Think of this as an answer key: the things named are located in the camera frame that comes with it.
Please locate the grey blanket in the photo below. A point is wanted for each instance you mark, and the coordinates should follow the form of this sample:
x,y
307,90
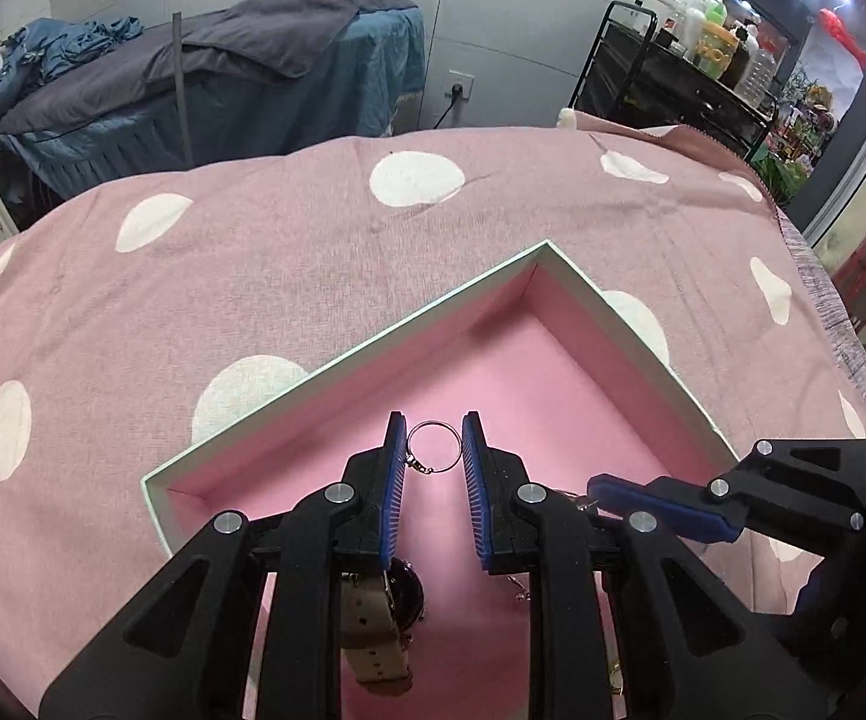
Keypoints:
x,y
268,30

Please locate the black trolley cart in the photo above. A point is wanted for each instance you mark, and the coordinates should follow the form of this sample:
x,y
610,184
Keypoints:
x,y
673,82

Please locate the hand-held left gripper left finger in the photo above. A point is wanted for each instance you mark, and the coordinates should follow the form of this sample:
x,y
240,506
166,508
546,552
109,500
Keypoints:
x,y
395,480

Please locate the small white plush item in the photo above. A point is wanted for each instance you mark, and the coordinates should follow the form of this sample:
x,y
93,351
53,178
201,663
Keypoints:
x,y
567,118

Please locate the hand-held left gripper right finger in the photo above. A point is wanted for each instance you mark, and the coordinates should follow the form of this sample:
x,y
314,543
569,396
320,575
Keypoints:
x,y
476,480

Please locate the red hanging decoration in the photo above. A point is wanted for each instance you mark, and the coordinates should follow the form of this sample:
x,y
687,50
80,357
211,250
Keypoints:
x,y
845,37

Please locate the white wall socket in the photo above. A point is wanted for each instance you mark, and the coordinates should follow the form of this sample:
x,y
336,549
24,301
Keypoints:
x,y
462,82

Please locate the cluster of toiletry bottles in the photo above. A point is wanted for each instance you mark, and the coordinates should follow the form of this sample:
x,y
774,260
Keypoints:
x,y
710,30

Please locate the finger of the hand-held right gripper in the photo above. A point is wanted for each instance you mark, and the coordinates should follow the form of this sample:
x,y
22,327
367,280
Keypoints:
x,y
658,502

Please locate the grey metal pole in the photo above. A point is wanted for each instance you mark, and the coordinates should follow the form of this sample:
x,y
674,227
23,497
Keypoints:
x,y
182,90

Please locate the white box with pink inside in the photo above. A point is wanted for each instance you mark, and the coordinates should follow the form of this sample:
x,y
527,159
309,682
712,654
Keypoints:
x,y
553,390

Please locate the pink polka dot blanket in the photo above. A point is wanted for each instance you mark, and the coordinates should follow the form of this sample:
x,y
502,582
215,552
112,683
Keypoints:
x,y
253,300

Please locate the small gold trinket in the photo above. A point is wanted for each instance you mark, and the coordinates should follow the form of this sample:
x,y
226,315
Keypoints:
x,y
617,676

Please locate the bed with blue cover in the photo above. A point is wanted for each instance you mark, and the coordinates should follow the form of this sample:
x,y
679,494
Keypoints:
x,y
313,90

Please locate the mauve woven sheet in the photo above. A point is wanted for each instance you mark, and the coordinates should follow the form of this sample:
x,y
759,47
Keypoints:
x,y
815,277

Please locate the green plants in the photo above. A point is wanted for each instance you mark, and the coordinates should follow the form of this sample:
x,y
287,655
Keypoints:
x,y
793,157

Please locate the crumpled blue bedding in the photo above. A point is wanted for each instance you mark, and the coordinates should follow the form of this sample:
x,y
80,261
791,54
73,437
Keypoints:
x,y
51,49

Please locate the small metal trinket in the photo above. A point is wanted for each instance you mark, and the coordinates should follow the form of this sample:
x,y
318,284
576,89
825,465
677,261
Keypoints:
x,y
523,589

